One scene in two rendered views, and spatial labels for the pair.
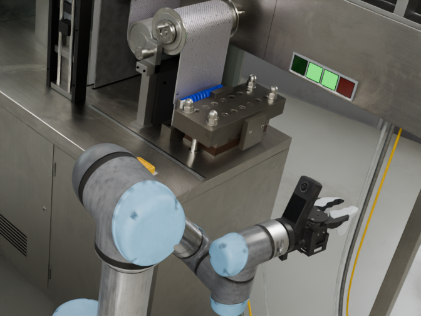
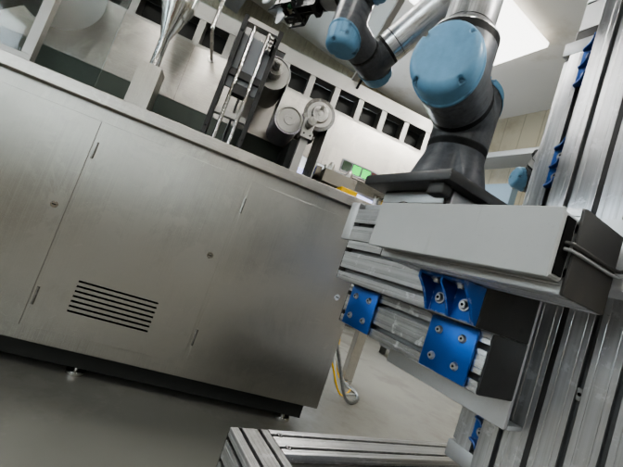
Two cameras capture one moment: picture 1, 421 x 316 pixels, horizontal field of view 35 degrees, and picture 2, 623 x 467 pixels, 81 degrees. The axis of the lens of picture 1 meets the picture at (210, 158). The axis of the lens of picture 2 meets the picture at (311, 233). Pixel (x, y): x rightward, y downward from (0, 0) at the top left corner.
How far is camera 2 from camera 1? 2.14 m
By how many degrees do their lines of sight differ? 61
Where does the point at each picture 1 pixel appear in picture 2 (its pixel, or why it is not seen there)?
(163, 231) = not seen: outside the picture
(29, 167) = (195, 210)
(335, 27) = (369, 145)
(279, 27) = (333, 144)
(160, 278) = not seen: hidden behind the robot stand
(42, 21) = (137, 101)
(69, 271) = (234, 321)
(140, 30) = (289, 112)
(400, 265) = not seen: hidden behind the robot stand
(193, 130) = (341, 182)
